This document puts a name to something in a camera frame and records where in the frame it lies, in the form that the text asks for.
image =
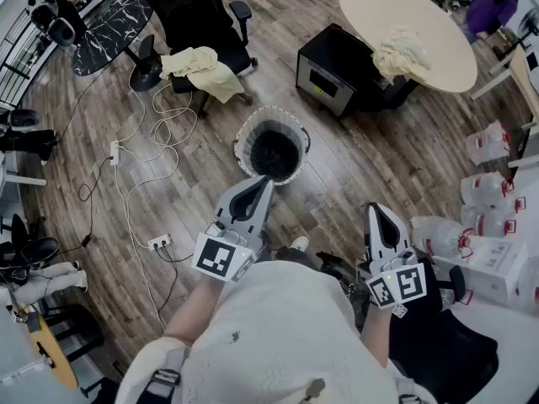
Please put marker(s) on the person's white knit top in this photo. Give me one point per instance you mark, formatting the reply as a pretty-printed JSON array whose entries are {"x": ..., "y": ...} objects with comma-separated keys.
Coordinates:
[{"x": 286, "y": 331}]

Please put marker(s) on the white clothes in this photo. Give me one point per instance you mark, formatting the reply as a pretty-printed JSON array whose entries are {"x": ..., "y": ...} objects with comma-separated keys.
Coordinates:
[{"x": 406, "y": 46}]

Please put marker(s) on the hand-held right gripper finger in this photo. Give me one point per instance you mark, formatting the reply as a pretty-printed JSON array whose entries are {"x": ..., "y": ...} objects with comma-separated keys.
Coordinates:
[
  {"x": 405, "y": 238},
  {"x": 371, "y": 234}
]

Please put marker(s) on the black pedestal fan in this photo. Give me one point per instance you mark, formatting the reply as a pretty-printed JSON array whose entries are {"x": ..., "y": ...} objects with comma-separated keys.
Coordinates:
[{"x": 528, "y": 25}]

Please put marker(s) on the group of clear water jugs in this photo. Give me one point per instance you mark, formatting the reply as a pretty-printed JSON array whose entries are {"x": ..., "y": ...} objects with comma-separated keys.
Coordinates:
[{"x": 484, "y": 145}]

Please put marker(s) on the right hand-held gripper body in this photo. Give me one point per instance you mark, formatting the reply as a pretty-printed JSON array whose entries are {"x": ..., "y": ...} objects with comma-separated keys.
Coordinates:
[{"x": 400, "y": 282}]

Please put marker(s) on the black metal stool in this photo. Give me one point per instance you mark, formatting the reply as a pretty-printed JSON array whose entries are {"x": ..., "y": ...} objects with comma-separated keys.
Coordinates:
[{"x": 80, "y": 335}]

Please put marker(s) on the white appliance with screen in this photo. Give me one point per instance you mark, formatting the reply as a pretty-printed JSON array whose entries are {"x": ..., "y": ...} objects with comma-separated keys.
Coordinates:
[{"x": 534, "y": 63}]

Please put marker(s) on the person's right forearm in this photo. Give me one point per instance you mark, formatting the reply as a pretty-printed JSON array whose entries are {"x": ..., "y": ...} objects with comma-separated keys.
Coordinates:
[{"x": 375, "y": 335}]

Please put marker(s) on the black white backpack device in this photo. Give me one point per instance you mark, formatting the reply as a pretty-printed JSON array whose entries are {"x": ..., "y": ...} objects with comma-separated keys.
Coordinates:
[{"x": 61, "y": 32}]

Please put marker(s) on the round beige table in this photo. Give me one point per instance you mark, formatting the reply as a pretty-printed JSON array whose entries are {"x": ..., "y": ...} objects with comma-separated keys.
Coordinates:
[{"x": 379, "y": 6}]

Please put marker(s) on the person's white shoe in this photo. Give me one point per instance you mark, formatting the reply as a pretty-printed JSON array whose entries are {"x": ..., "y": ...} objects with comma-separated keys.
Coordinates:
[{"x": 300, "y": 242}]

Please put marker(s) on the black metal cabinet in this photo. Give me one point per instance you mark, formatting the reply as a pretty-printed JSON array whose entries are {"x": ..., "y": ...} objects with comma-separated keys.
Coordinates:
[{"x": 332, "y": 53}]

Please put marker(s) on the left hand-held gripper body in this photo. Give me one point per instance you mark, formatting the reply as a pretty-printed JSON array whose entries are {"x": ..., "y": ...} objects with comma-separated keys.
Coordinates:
[{"x": 215, "y": 259}]

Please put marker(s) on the white power strip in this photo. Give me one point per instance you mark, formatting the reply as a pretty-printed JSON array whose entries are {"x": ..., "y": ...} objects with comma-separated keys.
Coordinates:
[
  {"x": 114, "y": 152},
  {"x": 160, "y": 241}
]

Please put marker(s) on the white grey laundry basket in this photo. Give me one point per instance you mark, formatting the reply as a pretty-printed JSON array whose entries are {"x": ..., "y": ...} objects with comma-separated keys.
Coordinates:
[{"x": 252, "y": 124}]

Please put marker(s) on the person's black trousers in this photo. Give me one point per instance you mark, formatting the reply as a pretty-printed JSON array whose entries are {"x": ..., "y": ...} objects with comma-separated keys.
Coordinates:
[{"x": 295, "y": 256}]

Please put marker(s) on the black marble table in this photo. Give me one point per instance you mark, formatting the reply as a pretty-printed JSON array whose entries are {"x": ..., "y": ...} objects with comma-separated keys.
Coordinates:
[{"x": 109, "y": 32}]

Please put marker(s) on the person's left forearm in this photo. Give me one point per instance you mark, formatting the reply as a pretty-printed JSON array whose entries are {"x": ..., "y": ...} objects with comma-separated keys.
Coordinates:
[{"x": 193, "y": 314}]

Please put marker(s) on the round wooden table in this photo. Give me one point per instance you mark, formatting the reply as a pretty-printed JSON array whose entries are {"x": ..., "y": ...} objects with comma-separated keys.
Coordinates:
[{"x": 54, "y": 356}]

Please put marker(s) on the white cardboard box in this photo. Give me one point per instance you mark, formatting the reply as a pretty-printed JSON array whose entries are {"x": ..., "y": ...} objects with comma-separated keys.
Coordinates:
[{"x": 484, "y": 263}]

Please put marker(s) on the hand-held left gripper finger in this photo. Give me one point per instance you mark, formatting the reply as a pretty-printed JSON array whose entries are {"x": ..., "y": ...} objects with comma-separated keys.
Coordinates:
[
  {"x": 265, "y": 204},
  {"x": 223, "y": 202}
]

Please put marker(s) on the wooden desk with white legs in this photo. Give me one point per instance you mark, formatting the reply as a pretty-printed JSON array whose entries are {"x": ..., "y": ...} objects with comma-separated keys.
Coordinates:
[{"x": 524, "y": 78}]

